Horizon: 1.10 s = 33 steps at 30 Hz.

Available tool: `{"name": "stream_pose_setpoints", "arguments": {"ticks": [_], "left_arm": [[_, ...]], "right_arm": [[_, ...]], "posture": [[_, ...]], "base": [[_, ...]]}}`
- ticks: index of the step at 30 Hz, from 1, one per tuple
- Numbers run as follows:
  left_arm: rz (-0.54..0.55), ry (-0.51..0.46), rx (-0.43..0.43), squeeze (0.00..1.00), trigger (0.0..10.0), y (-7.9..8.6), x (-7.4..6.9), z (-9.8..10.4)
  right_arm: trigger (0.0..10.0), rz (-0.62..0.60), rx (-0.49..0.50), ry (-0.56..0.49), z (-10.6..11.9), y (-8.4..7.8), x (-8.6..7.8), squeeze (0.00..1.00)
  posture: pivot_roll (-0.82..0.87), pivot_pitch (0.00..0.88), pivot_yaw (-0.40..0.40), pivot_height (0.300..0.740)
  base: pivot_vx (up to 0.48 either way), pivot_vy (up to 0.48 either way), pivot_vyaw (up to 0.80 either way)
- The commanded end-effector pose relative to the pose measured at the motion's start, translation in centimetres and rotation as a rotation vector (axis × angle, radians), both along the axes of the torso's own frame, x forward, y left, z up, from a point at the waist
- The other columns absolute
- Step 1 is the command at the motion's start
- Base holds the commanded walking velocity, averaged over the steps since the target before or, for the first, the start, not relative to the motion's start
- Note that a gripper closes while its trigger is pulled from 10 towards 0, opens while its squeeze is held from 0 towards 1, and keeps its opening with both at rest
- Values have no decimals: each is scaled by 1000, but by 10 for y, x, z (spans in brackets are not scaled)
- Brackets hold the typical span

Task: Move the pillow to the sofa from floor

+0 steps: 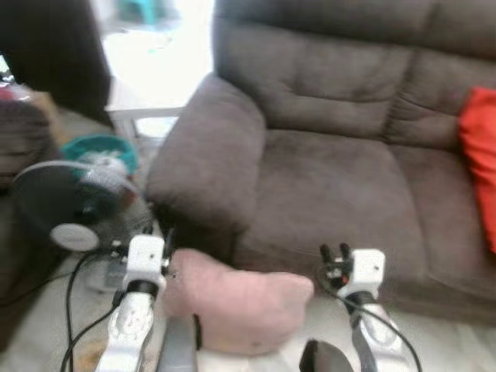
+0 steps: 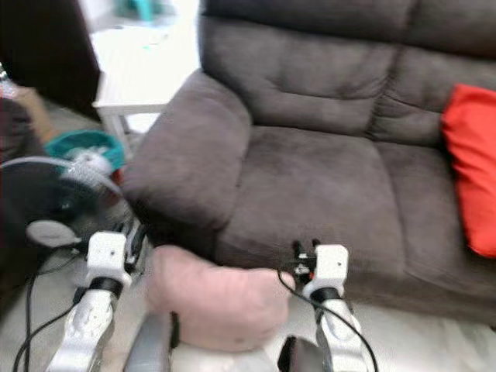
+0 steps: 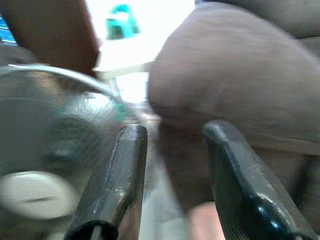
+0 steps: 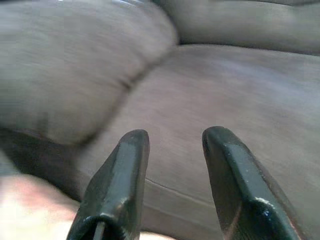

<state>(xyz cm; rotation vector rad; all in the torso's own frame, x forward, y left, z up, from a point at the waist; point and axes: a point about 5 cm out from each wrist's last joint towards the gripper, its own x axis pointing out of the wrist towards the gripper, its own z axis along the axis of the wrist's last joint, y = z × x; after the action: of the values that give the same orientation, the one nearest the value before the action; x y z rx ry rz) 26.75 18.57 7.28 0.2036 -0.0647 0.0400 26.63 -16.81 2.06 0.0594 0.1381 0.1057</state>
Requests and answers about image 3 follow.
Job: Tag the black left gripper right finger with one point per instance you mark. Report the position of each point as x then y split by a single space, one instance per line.
237 190

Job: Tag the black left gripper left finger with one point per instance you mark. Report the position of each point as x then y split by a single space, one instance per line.
120 180

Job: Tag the pale pink pillow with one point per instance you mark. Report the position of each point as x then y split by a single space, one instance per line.
202 225

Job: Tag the black floor fan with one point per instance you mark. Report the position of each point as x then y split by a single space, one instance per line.
50 120

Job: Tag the dark grey fabric sofa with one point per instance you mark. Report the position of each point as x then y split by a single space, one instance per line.
237 75

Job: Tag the teal plastic stool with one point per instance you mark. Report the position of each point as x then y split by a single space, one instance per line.
122 22

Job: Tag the dark brown wooden door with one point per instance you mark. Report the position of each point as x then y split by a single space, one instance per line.
50 32

